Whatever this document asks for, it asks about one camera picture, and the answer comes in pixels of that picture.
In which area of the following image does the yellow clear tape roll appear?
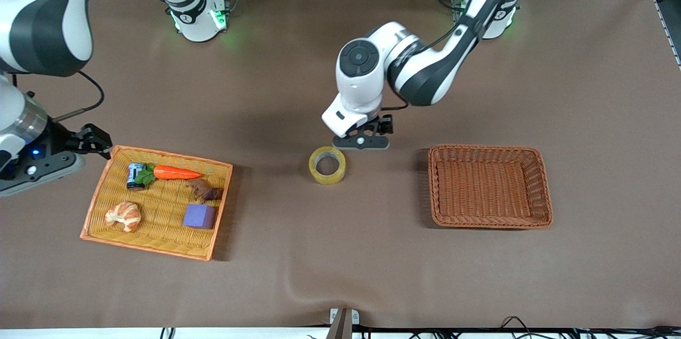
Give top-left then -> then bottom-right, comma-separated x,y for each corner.
309,146 -> 347,185

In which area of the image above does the small blue white can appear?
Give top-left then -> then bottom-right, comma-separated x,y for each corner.
127,162 -> 147,191

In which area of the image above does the brown wicker basket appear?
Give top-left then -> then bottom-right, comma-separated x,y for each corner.
428,144 -> 554,230

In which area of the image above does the brown toy animal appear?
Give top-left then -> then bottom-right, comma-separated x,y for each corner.
186,178 -> 224,202

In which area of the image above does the purple cube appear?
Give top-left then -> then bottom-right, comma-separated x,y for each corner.
183,203 -> 218,230

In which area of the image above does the black cable bundle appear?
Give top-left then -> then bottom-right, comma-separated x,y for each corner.
362,317 -> 681,339

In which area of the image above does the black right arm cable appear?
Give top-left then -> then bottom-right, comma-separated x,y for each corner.
51,70 -> 105,122

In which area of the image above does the toy croissant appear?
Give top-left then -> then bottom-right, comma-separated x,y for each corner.
104,201 -> 142,233

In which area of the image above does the brown table cover mat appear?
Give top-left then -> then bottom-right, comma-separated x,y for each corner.
0,0 -> 681,329

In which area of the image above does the orange toy carrot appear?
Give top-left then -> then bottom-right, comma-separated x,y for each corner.
134,163 -> 203,186

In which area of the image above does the yellow woven tray orange rim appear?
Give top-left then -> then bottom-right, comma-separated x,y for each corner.
80,145 -> 234,261

